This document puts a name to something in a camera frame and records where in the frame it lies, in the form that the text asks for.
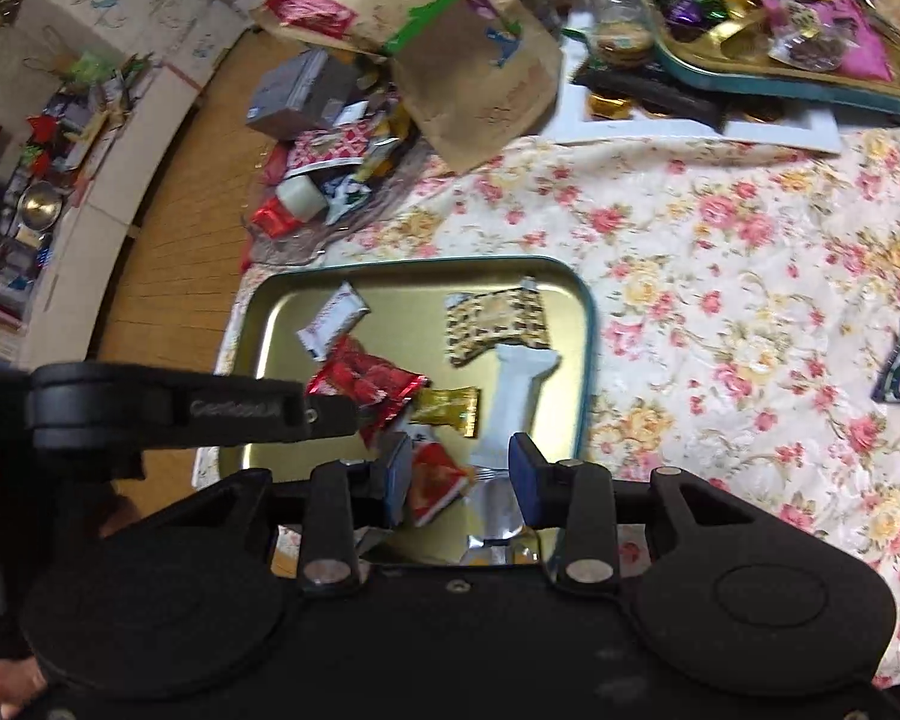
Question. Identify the grey white snack packet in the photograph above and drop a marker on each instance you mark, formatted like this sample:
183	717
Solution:
510	397

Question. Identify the teal candy tin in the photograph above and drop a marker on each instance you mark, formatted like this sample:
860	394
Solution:
795	86

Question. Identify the floral tablecloth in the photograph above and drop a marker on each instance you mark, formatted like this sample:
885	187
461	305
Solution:
720	315

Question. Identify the pink snack packet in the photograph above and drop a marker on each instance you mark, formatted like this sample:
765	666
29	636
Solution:
847	37

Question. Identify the clear glass dish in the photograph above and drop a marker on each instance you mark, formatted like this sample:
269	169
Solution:
307	244

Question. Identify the dark chocolate bar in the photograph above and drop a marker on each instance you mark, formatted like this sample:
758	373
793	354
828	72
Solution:
660	94

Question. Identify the white strip snack packet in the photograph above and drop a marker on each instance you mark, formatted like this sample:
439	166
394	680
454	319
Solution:
332	319

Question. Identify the metal bowl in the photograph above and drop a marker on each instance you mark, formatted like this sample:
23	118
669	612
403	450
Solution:
39	206

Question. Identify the silver green yellow snack packet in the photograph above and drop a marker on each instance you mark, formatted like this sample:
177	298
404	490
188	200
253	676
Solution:
495	514

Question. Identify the white and red snack packet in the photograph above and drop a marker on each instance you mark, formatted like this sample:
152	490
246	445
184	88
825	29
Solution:
435	484

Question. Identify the grey cardboard box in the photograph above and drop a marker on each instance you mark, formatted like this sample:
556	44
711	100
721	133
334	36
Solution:
300	94

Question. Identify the small white bottle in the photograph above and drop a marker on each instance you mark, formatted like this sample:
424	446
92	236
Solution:
301	196

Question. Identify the red white patterned packet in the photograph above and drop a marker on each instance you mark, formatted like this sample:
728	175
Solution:
326	150

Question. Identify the gold brown patterned snack packet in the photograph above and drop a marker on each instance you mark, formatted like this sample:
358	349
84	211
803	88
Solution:
495	319

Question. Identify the white flat box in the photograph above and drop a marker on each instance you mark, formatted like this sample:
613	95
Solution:
787	136

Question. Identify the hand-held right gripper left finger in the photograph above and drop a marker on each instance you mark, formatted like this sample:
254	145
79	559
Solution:
397	481

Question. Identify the white cabinet with drawings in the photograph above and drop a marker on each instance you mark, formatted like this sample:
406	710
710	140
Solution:
120	0

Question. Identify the red packet with white label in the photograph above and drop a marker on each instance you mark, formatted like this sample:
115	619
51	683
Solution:
311	9

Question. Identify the small glass jar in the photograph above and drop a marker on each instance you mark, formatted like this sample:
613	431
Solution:
619	4

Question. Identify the pile of assorted clutter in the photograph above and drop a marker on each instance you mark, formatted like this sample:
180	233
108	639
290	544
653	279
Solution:
82	112

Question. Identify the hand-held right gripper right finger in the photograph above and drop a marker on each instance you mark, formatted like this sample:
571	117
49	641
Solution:
526	481

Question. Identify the gold candy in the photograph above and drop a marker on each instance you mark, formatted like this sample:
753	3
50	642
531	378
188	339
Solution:
446	411

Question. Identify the brown paper bag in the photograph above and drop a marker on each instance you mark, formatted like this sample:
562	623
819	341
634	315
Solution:
480	90

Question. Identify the person's left hand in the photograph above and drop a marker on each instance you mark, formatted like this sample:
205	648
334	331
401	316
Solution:
4	686

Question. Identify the teal metal tin tray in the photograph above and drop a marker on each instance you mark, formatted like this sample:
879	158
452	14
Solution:
405	300

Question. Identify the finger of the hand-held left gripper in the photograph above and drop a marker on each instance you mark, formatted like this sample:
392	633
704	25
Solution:
334	414

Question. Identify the small red packet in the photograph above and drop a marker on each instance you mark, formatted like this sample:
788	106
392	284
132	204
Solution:
274	219

